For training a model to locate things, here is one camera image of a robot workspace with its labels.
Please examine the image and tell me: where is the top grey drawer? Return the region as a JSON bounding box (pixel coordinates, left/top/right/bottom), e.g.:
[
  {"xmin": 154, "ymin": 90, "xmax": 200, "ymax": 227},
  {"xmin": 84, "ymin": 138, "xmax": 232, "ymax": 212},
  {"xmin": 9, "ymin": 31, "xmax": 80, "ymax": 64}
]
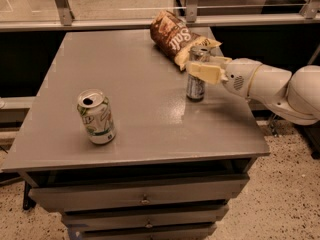
[{"xmin": 29, "ymin": 174, "xmax": 249, "ymax": 212}]

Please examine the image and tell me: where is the metal railing frame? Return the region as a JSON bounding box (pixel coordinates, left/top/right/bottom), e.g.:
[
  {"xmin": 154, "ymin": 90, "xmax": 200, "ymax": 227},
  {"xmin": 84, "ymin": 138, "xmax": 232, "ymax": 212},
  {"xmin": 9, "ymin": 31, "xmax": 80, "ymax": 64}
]
[{"xmin": 0, "ymin": 0, "xmax": 320, "ymax": 32}]

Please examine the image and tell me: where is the grey drawer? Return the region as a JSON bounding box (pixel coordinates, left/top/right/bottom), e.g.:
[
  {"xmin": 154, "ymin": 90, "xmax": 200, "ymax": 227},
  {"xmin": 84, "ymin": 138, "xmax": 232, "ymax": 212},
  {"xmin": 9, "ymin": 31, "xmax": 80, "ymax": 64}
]
[
  {"xmin": 29, "ymin": 174, "xmax": 249, "ymax": 212},
  {"xmin": 70, "ymin": 223, "xmax": 216, "ymax": 240},
  {"xmin": 62, "ymin": 205, "xmax": 229, "ymax": 231}
]

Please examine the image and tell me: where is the bottom grey drawer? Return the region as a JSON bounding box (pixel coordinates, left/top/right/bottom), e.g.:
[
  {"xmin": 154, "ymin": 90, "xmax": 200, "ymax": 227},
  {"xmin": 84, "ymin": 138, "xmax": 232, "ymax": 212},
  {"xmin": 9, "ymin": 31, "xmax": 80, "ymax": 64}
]
[{"xmin": 70, "ymin": 223, "xmax": 216, "ymax": 240}]

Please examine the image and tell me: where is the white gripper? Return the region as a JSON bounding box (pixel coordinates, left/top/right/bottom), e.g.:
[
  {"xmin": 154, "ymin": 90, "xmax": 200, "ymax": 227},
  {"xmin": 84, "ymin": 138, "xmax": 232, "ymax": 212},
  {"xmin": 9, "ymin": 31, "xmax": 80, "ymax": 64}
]
[{"xmin": 186, "ymin": 56, "xmax": 262, "ymax": 98}]

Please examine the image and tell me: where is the silver blue redbull can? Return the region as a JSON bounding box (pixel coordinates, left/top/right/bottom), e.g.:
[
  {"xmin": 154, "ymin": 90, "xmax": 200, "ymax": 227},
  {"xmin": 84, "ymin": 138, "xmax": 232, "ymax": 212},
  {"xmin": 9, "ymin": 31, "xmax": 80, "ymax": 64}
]
[{"xmin": 186, "ymin": 45, "xmax": 210, "ymax": 102}]

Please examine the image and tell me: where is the grey drawer cabinet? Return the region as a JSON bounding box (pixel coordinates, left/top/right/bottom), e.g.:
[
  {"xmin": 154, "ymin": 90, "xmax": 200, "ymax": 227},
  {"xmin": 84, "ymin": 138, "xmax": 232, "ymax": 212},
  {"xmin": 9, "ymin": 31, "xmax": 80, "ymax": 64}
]
[{"xmin": 1, "ymin": 26, "xmax": 271, "ymax": 240}]

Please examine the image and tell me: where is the middle grey drawer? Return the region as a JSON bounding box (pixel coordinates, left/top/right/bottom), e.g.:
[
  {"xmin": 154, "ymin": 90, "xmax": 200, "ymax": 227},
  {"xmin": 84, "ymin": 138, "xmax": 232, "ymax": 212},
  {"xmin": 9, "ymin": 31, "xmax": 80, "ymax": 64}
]
[{"xmin": 62, "ymin": 205, "xmax": 229, "ymax": 231}]

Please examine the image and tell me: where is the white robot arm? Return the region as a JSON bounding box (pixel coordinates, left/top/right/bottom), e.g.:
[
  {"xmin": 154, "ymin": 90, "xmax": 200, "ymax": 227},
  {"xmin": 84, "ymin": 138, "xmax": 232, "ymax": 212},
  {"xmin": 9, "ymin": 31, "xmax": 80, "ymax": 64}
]
[{"xmin": 186, "ymin": 57, "xmax": 320, "ymax": 125}]

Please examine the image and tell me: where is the green white soda can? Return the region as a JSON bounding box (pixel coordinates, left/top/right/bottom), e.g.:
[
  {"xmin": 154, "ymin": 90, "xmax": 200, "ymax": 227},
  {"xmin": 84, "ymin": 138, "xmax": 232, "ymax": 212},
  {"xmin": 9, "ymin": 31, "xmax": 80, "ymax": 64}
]
[{"xmin": 77, "ymin": 89, "xmax": 116, "ymax": 145}]

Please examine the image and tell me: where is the brown chip bag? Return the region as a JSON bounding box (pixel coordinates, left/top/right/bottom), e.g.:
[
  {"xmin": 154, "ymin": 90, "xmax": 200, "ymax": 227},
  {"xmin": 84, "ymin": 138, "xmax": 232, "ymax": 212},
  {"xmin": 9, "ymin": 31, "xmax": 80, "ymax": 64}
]
[{"xmin": 150, "ymin": 11, "xmax": 221, "ymax": 71}]

